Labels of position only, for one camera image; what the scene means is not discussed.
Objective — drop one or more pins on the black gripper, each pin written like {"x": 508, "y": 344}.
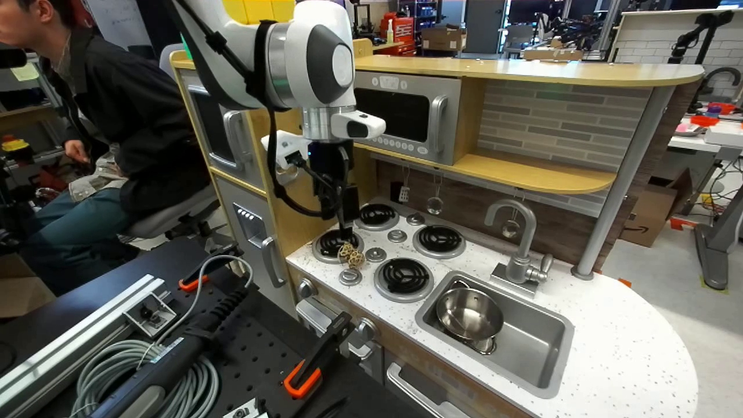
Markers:
{"x": 333, "y": 163}

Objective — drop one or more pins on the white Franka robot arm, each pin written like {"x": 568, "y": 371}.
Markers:
{"x": 309, "y": 54}

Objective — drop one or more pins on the black coil stove burner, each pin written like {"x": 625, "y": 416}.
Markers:
{"x": 441, "y": 240}
{"x": 378, "y": 215}
{"x": 403, "y": 277}
{"x": 330, "y": 246}

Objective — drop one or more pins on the silver round stove knob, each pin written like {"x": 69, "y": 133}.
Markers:
{"x": 378, "y": 254}
{"x": 349, "y": 275}
{"x": 398, "y": 235}
{"x": 416, "y": 219}

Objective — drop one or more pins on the silver kitchen panel knob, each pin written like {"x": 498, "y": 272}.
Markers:
{"x": 364, "y": 333}
{"x": 305, "y": 288}

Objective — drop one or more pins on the hanging silver toy utensil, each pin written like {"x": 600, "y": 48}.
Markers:
{"x": 435, "y": 203}

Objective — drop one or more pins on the silver toy microwave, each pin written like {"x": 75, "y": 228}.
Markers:
{"x": 403, "y": 118}

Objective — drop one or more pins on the silver cabinet door with window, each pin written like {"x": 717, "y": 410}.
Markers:
{"x": 221, "y": 131}

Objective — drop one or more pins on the large black orange clamp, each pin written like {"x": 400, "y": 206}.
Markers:
{"x": 315, "y": 364}

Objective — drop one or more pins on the small black orange clamp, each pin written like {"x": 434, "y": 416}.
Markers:
{"x": 192, "y": 285}

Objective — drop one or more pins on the stainless steel bowl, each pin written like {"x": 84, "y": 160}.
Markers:
{"x": 468, "y": 315}

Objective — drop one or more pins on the grey office chair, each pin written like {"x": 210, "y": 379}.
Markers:
{"x": 170, "y": 213}

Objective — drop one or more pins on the grey toy faucet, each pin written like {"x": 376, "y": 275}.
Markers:
{"x": 524, "y": 256}

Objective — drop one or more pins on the yellow plastic storage bin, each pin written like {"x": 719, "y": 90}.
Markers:
{"x": 264, "y": 11}

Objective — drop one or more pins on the person in black jacket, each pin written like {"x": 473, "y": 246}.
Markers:
{"x": 132, "y": 118}

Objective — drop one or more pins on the silver sink basin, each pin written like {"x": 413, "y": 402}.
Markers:
{"x": 535, "y": 341}

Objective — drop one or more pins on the brown cardboard box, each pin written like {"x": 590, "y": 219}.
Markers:
{"x": 654, "y": 213}

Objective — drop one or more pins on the toy kitchen unit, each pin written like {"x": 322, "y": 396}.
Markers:
{"x": 618, "y": 350}

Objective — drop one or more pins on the plain cardboard box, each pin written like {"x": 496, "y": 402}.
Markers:
{"x": 24, "y": 292}

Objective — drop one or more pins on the grey metal stand leg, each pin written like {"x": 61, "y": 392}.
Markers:
{"x": 717, "y": 240}

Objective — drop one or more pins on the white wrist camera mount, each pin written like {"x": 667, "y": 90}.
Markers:
{"x": 283, "y": 148}

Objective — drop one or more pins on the silver rail bracket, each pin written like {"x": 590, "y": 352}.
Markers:
{"x": 153, "y": 315}

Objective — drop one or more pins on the grey kitchen support post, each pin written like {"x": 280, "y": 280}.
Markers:
{"x": 618, "y": 186}

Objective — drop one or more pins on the aluminium extrusion rail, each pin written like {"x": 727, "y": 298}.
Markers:
{"x": 70, "y": 341}

